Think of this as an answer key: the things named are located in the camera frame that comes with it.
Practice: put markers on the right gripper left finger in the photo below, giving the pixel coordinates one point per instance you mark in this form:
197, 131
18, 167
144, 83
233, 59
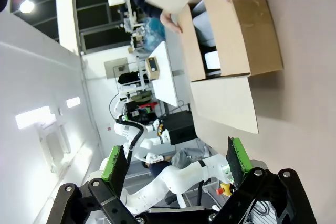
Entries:
115, 171

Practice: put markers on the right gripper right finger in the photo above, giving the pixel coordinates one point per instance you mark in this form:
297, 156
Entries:
237, 161

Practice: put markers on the large cardboard box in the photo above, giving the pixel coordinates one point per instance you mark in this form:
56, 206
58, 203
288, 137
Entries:
236, 37

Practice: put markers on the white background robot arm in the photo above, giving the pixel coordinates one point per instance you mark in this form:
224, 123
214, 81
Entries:
123, 130

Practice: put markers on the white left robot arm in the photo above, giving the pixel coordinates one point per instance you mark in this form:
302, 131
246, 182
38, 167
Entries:
178, 179

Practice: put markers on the grey white gift set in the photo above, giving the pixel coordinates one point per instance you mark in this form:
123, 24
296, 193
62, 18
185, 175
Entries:
207, 32

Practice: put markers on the person's right hand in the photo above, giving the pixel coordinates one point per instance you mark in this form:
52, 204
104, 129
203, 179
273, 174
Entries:
169, 20

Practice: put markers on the red yellow emergency stop button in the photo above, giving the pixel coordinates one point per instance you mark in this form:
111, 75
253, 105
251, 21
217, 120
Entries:
223, 188

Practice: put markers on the black equipment case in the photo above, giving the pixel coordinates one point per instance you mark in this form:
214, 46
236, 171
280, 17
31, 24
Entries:
181, 127

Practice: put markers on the white lab table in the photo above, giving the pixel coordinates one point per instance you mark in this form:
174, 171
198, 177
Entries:
164, 82

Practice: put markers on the brown carton black label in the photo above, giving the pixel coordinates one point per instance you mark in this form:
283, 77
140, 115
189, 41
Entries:
153, 68

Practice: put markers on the blue plastic bag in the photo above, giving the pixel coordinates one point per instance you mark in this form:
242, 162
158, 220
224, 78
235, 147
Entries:
155, 33

